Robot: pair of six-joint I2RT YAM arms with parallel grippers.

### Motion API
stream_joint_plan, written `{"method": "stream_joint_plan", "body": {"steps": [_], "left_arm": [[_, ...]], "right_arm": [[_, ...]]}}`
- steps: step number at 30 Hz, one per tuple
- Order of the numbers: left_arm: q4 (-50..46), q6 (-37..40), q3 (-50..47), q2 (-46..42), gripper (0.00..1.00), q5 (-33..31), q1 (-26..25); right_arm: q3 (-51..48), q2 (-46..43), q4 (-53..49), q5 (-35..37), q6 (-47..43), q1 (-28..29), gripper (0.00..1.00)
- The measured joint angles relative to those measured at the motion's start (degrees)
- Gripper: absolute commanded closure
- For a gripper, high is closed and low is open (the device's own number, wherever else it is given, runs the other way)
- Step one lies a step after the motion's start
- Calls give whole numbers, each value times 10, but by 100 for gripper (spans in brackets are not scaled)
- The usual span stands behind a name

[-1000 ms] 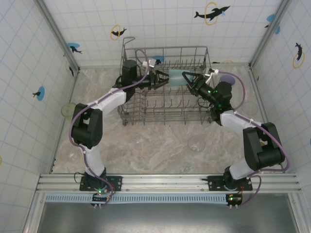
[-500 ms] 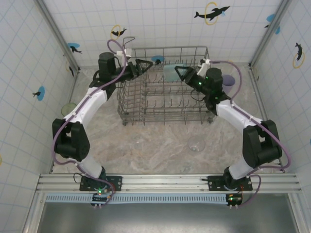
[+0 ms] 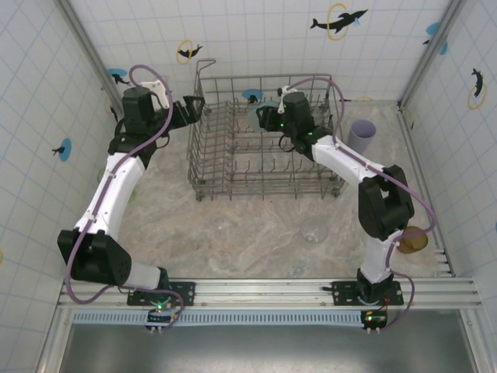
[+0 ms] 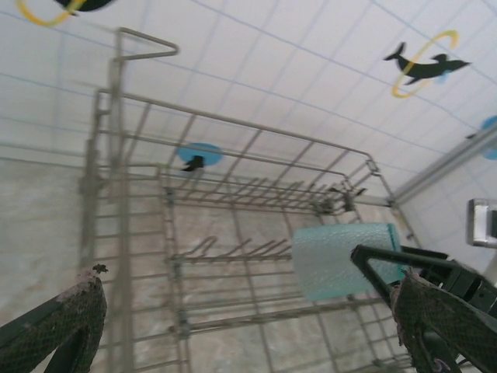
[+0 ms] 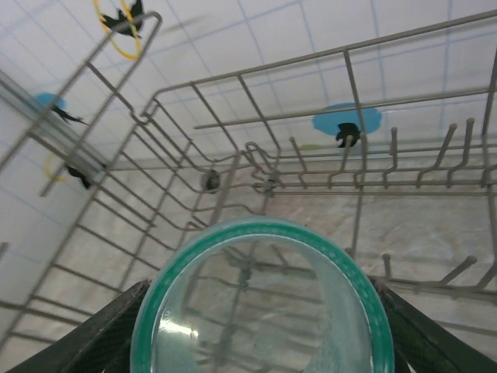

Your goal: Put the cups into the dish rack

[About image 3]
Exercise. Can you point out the teal plastic cup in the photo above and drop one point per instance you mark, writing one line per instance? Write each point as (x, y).
(254, 118)

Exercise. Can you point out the lavender plastic cup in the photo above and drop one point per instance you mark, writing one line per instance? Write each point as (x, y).
(359, 141)

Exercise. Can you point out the amber plastic cup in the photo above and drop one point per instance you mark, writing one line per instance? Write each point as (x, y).
(415, 242)

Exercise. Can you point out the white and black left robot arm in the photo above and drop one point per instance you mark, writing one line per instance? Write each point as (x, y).
(116, 186)

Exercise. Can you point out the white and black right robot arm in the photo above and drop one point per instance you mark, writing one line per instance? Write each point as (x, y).
(349, 159)

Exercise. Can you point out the blue circle dolphin sticker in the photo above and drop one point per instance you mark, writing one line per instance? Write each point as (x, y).
(252, 94)

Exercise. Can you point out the blue circle shark sticker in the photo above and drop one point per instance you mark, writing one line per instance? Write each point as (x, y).
(116, 74)

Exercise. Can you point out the blue circle fish sticker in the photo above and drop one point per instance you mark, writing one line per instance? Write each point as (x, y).
(65, 149)

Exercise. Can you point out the grey metal sheet panel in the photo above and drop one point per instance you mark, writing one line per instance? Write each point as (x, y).
(252, 349)

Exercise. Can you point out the aluminium frame post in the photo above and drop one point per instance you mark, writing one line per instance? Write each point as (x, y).
(91, 50)
(433, 54)

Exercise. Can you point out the aluminium floor side rail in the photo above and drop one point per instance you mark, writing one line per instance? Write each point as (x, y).
(407, 124)

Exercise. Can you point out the blue blob wall sticker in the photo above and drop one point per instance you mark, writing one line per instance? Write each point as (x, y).
(433, 29)

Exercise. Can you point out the aluminium mounting rail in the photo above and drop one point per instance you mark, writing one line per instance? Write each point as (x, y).
(252, 291)

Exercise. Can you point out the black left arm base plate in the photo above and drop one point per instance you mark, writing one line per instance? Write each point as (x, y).
(186, 291)

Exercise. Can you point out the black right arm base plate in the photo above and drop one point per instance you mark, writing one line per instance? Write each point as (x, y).
(341, 289)

